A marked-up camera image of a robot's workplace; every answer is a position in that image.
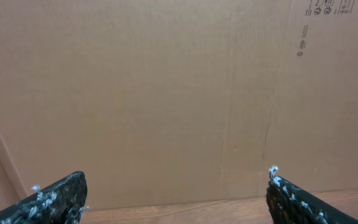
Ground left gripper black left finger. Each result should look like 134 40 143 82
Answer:
0 171 89 224

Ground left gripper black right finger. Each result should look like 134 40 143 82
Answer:
266 165 358 224

